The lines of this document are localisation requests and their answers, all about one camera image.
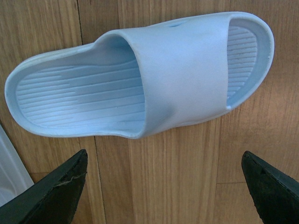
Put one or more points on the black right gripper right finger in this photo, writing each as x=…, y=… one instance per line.
x=275, y=194

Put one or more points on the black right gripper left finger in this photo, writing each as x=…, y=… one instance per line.
x=53, y=199

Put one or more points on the light blue slipper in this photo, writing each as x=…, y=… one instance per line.
x=137, y=82

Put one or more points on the white translucent plastic box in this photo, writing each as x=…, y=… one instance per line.
x=14, y=178

